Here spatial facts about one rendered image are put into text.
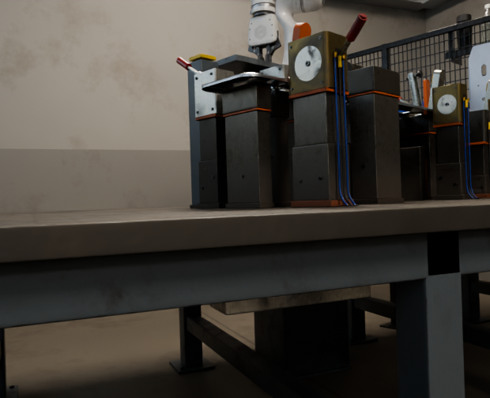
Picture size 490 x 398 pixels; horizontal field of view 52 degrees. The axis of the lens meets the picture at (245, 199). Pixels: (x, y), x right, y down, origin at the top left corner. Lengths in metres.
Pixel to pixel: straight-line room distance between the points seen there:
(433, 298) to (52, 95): 3.15
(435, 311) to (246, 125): 0.58
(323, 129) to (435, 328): 0.44
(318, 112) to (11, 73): 2.88
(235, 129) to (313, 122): 0.21
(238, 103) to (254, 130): 0.09
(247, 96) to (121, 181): 2.55
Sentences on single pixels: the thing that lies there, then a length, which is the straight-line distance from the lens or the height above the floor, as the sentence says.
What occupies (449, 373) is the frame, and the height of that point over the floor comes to 0.42.
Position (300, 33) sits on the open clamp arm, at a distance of 1.17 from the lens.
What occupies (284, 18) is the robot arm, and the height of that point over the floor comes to 1.47.
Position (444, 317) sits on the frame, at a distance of 0.92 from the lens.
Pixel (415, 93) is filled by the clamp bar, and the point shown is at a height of 1.13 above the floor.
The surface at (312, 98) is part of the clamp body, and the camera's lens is 1.10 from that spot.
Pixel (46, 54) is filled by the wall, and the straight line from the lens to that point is 3.77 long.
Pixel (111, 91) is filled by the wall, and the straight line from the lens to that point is 3.75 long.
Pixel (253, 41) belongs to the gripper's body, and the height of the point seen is 1.25.
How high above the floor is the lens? 0.72
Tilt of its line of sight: level
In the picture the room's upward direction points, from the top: 2 degrees counter-clockwise
